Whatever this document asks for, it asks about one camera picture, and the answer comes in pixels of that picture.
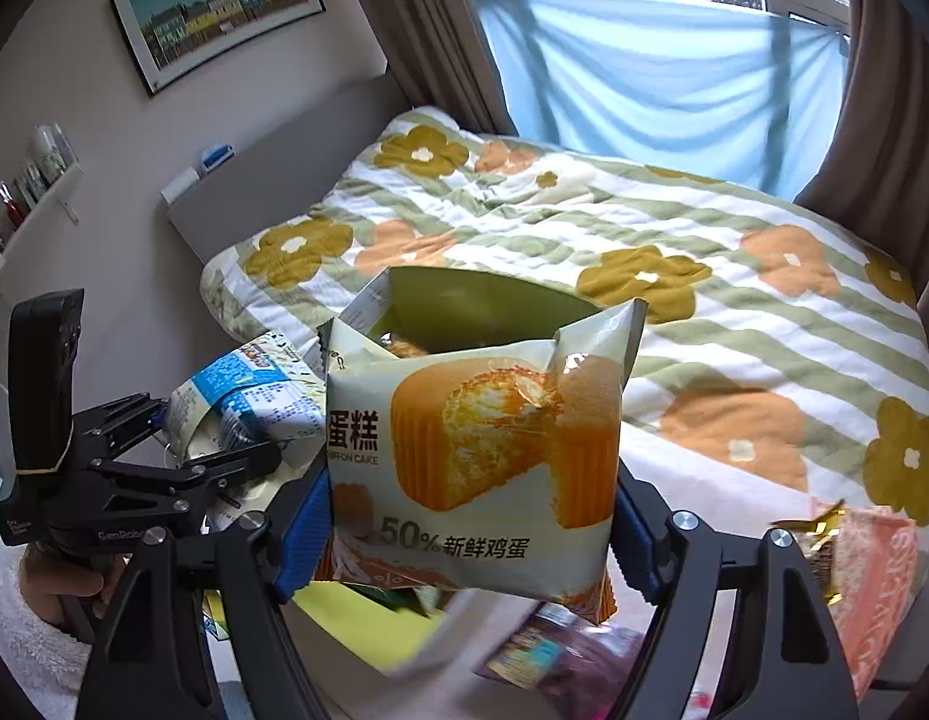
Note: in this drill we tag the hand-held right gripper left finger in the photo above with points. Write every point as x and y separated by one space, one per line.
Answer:
307 532

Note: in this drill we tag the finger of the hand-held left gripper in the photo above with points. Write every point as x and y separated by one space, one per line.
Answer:
194 476
123 424

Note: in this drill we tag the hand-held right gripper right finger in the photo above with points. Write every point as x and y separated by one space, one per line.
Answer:
635 540

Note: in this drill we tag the blue white bread pack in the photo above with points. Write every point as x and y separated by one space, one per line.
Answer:
247 397

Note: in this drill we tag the pile of snack packets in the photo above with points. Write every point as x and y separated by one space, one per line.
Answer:
562 660

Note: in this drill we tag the orange cake pack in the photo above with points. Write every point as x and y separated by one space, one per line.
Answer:
509 450

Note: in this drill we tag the person's left forearm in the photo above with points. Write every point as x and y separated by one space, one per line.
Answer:
22 660

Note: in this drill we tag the person's left hand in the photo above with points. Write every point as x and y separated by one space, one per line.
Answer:
67 585

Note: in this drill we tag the white folding table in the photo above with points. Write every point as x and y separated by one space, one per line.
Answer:
359 682

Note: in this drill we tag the floral striped blanket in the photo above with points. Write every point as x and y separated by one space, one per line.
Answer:
659 360

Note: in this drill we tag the red bottle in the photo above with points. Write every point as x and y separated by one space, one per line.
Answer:
11 206

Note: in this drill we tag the white bottle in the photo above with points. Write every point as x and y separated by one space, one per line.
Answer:
48 154

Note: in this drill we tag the small white box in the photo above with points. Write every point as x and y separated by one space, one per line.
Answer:
181 186

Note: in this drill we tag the pink lattice snack bag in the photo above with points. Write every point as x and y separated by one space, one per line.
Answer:
876 585

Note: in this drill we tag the blue white brush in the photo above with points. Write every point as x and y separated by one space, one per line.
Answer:
217 156

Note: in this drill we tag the grey headboard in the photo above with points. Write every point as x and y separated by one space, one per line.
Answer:
269 180

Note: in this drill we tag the framed building picture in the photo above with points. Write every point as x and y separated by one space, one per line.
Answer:
217 7

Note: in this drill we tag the light blue cloth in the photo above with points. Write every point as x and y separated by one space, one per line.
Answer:
659 82

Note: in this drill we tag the brown curtain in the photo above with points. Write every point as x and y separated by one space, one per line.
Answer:
419 30
884 127

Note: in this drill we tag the white wall shelf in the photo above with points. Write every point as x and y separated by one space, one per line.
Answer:
29 232

